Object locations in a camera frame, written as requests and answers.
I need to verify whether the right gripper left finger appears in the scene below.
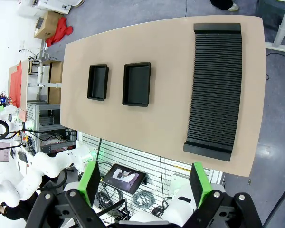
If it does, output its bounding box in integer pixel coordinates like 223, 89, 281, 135
25, 161, 105, 228

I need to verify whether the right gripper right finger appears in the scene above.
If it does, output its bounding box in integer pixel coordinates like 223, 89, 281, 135
184, 162, 264, 228

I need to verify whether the black ESD tray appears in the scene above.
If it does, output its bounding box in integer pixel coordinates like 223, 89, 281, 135
86, 63, 109, 102
122, 62, 152, 107

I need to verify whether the black tablet screen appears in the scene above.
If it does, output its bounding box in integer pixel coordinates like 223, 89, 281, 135
102, 163, 147, 195

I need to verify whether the black slotted board rack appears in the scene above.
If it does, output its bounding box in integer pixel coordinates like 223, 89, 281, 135
182, 23, 243, 162

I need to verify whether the tall cardboard box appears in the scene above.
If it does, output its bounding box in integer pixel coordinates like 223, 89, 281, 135
48, 60, 64, 105

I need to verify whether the white tube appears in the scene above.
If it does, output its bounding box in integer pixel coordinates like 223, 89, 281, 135
37, 66, 62, 88

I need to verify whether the flat red cloth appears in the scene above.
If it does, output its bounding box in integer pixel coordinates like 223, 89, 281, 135
9, 61, 22, 111

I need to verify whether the crumpled red cloth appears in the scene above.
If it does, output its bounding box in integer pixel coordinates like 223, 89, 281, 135
45, 17, 74, 47

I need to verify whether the small cardboard box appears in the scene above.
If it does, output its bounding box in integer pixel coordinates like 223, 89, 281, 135
34, 11, 64, 40

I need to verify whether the white side table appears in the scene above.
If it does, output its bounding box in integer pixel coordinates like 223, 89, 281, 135
265, 0, 285, 53

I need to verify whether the white plastic appliance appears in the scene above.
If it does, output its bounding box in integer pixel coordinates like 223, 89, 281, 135
18, 0, 86, 17

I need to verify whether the black cable bundle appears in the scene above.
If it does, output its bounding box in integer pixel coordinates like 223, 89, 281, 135
96, 182, 125, 214

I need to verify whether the coiled grey cable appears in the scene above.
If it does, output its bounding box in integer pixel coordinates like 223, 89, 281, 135
132, 191, 155, 209

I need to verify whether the black sleeved cable conduit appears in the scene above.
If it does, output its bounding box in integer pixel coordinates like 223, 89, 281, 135
263, 170, 285, 228
0, 118, 22, 144

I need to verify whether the aluminium profile frame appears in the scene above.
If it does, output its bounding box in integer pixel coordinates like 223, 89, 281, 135
26, 101, 78, 152

